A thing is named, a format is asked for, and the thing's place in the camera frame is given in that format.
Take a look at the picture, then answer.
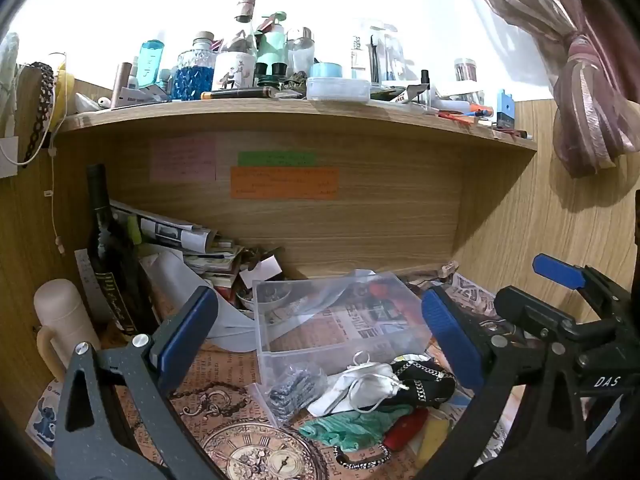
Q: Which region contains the pink curtain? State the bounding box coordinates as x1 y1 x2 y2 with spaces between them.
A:
452 0 640 178

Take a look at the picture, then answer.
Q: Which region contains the translucent bottle with silver cap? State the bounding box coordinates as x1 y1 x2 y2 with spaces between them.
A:
286 27 316 76

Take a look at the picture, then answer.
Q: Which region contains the cork-topped glass bottle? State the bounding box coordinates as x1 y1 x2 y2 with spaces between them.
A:
235 0 258 56

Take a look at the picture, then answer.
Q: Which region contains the yellow roll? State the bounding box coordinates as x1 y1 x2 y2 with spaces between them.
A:
52 52 76 121

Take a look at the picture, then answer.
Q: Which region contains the green pump bottle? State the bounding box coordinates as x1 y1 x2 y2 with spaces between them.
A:
257 10 288 78

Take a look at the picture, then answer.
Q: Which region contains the pile of papers and magazines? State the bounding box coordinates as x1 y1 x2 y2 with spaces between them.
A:
110 200 251 306

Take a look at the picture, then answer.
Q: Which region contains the white fluffy item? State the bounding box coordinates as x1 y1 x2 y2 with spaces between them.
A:
0 32 21 131

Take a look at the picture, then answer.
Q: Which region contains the glass bottle with blue beads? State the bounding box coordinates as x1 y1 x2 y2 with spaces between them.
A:
172 31 217 101

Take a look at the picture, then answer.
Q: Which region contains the black lace headband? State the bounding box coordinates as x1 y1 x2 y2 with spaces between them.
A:
17 62 56 167

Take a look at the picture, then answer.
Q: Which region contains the pink sticky note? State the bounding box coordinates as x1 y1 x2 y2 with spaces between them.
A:
150 136 218 183

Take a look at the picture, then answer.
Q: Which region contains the dark wine bottle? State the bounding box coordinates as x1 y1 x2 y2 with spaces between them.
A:
86 162 156 336

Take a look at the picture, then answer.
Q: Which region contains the small bowl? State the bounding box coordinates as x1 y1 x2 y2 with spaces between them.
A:
235 280 293 313

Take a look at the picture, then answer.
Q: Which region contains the metal ruler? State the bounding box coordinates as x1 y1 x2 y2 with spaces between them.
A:
75 249 108 326

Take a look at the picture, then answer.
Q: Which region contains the brown pen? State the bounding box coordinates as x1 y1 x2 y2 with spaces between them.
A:
201 87 273 101

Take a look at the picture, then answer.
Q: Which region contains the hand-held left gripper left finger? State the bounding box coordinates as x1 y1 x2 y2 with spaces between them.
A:
52 286 226 480

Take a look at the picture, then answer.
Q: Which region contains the blue block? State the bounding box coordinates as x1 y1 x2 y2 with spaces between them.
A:
496 89 516 128

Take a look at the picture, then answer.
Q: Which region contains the blue tape roll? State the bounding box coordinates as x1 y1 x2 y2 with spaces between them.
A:
310 62 343 81

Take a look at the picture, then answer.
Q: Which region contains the red cloth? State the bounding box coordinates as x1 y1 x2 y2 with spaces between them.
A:
384 407 430 452

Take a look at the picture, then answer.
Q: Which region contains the clear plastic tool organizer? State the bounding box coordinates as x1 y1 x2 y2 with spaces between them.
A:
351 19 407 83

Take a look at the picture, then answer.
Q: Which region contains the white cable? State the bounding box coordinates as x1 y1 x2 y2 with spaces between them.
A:
47 130 67 256

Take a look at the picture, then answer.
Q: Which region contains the green cloth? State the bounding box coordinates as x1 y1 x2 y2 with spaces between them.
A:
299 405 416 451

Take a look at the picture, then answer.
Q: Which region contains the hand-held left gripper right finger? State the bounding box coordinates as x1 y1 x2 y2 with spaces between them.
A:
421 286 588 480

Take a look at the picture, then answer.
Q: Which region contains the yellow sponge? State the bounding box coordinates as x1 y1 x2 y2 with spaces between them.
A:
417 417 453 468

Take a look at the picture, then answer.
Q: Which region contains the black and silver chain bracelet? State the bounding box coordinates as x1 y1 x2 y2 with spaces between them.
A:
332 442 391 471

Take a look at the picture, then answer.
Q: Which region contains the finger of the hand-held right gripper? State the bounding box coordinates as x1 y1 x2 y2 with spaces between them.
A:
494 285 582 347
531 253 632 312

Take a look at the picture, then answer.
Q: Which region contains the clock print paper mat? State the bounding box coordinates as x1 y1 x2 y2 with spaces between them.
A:
110 345 421 480

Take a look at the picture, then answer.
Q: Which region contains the clear lidded container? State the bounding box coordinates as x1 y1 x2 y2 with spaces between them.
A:
306 77 372 102

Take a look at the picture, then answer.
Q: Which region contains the teal liquid bottle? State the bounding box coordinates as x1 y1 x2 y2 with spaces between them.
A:
137 40 166 88

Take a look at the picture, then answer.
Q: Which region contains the small white box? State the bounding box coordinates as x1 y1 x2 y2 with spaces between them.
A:
240 255 283 286

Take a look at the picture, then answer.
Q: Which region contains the black cloth with chain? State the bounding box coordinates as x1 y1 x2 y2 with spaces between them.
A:
390 355 457 408

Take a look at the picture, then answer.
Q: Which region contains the orange sticky note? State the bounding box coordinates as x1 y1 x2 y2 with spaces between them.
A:
230 166 339 201

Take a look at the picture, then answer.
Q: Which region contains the plastic bag of dark hair ties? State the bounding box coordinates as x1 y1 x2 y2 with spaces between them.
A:
250 362 328 428

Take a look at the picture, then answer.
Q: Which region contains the clear plastic box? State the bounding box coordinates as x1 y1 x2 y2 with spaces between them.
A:
252 269 436 386

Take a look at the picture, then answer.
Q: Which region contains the white charger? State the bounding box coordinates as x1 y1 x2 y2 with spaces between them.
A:
0 136 21 178

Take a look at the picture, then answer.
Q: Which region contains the blue cartoon sticker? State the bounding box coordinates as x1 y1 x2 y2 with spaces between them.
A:
27 380 63 446

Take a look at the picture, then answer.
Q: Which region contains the beige thermos mug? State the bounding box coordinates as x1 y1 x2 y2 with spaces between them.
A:
32 279 101 386

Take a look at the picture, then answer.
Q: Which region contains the white printed cup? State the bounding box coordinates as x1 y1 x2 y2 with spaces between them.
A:
212 52 256 92

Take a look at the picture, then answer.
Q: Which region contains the white face mask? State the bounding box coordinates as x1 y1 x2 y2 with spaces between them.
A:
307 355 408 417

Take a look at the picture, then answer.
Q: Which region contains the wooden shelf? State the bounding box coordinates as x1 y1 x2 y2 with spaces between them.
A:
52 97 538 153

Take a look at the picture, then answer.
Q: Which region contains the jar of sticks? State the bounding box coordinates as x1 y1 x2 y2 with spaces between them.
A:
454 58 485 96

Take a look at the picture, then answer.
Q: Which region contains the brown tube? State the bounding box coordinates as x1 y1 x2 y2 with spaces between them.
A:
111 62 132 108

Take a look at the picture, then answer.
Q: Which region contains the green sticky note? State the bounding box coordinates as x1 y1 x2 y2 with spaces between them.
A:
237 150 317 167

